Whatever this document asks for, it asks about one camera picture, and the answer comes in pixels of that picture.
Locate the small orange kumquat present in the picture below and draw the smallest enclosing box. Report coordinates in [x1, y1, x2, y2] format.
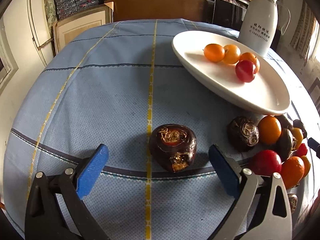
[258, 115, 281, 145]

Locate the dark brown date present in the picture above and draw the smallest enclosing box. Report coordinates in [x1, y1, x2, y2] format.
[293, 119, 308, 139]

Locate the dark red plum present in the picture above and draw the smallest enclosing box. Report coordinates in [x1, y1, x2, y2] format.
[295, 143, 308, 158]

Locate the orange round tomato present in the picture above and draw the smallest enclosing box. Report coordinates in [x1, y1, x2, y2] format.
[203, 43, 225, 62]

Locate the framed picture leaning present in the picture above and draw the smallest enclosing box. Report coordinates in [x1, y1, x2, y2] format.
[53, 2, 114, 54]

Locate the yellow-green tomato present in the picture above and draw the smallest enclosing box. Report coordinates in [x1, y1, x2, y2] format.
[223, 44, 241, 64]

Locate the dark water chestnut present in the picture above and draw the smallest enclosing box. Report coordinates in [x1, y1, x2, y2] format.
[287, 193, 298, 213]

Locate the large orange mandarin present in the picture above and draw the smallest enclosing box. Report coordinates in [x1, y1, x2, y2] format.
[301, 155, 311, 178]

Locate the small orange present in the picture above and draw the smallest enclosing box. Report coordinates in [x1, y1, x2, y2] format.
[239, 52, 260, 74]

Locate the blue checked tablecloth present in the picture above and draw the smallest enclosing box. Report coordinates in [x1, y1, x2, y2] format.
[2, 18, 315, 240]

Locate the dark red cherry tomato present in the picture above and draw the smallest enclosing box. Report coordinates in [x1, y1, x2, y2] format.
[248, 150, 281, 176]

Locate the dark chestnut back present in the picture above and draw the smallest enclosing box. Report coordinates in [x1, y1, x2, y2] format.
[227, 116, 259, 152]

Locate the large yellow-orange tomato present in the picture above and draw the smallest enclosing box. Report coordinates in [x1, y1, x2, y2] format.
[291, 127, 304, 150]

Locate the small red cherry tomato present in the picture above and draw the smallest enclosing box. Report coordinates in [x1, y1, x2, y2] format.
[235, 60, 256, 83]

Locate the brown wooden chair back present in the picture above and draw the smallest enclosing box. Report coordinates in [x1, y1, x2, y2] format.
[105, 0, 214, 23]

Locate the white ceramic plate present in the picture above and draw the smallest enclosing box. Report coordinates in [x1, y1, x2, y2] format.
[172, 30, 291, 115]

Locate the white thermos jug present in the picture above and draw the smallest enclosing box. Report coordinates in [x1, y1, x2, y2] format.
[238, 0, 291, 56]

